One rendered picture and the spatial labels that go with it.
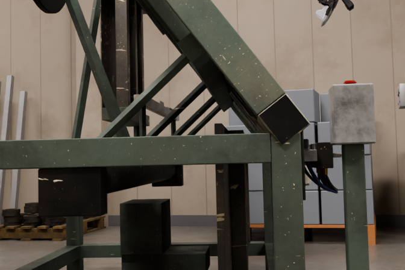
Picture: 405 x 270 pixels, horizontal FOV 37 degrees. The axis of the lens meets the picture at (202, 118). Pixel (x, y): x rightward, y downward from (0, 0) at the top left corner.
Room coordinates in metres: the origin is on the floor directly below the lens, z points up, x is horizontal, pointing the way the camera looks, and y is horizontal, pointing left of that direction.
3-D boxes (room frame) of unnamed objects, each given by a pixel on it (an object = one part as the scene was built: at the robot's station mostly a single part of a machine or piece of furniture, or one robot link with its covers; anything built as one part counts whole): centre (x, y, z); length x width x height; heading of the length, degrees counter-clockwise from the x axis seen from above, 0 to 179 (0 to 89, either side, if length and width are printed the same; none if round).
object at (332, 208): (5.59, -0.86, 0.65); 1.30 x 0.87 x 1.29; 74
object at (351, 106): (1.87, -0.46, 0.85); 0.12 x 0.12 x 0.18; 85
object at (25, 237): (6.35, 1.57, 0.20); 1.12 x 0.78 x 0.41; 165
